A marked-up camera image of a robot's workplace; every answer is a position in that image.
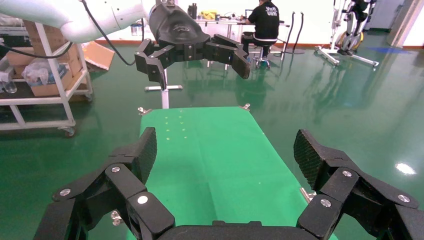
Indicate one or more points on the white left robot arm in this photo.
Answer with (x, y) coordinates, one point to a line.
(49, 13)

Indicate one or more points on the white desk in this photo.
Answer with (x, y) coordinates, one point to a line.
(228, 22)

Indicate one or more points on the seated person black shirt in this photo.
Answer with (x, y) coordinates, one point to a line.
(265, 23)

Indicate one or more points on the silver binder clip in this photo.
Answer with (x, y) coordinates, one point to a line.
(245, 106)
(116, 218)
(306, 194)
(144, 111)

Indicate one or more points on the black bottle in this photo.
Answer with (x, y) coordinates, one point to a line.
(192, 11)

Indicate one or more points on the small brown cardboard box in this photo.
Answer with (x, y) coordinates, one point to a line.
(16, 61)

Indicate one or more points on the white metal shelf cart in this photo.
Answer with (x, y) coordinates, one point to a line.
(33, 125)

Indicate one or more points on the white bucket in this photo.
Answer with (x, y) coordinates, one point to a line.
(136, 30)

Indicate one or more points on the yellow item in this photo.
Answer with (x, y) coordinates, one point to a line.
(208, 14)

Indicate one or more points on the white metal stand base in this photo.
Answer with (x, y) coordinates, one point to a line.
(165, 99)

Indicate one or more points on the tall brown cardboard box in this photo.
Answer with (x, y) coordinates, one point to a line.
(56, 36)

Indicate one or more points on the clear plastic bag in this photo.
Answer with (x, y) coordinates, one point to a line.
(39, 74)

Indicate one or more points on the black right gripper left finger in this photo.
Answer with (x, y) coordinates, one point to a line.
(129, 185)

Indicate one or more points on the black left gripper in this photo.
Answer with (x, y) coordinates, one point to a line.
(175, 30)

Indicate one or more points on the round stool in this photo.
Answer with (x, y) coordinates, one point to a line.
(261, 61)

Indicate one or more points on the wide brown cardboard box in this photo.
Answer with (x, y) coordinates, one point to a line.
(49, 90)

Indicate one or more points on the robot on white frame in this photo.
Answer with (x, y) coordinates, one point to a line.
(351, 36)

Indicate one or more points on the flat cardboard sheet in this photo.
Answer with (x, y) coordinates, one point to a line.
(99, 54)

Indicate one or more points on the clear plastic bottle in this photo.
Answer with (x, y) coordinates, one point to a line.
(9, 86)

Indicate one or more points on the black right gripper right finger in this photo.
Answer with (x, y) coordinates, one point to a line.
(348, 188)

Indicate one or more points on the laptop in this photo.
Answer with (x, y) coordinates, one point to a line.
(247, 14)

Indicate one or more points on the black curved tube stand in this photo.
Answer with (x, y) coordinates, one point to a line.
(294, 51)

